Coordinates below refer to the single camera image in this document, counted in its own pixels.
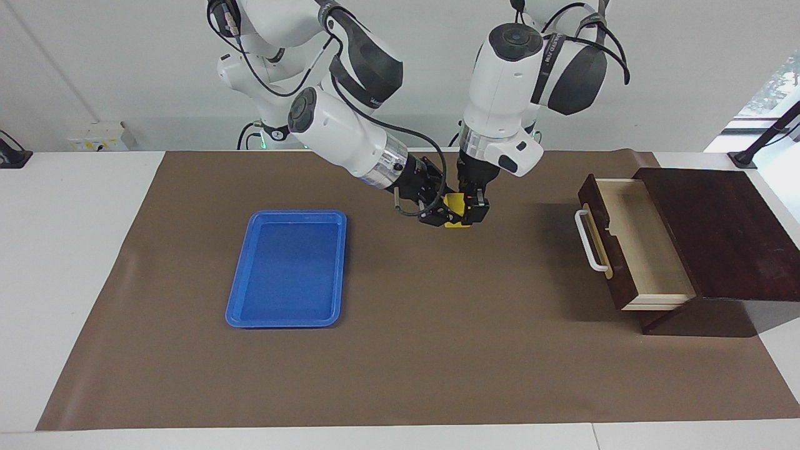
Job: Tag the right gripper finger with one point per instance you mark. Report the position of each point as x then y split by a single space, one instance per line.
439 178
434 214

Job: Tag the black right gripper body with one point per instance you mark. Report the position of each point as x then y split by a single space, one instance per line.
415 178

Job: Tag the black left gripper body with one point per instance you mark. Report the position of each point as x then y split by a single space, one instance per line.
475 178

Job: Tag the yellow block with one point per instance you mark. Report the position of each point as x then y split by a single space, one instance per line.
457 203

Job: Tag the dark wooden drawer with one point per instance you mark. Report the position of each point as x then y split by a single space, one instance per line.
650 250

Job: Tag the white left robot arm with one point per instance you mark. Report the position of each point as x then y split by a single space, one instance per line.
500 94

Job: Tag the brown table mat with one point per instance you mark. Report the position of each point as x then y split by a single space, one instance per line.
437 350

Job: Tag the blue plastic tray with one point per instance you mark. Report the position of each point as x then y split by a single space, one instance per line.
287 269

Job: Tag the dark wooden cabinet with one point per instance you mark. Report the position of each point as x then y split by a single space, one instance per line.
731 237

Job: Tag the black angled stand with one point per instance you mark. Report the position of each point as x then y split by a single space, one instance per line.
769 134

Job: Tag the window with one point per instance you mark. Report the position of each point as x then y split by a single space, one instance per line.
775 87

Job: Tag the black table clamp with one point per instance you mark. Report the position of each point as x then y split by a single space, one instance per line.
12 157

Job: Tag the white wall socket box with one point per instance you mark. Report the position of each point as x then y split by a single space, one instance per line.
100 137

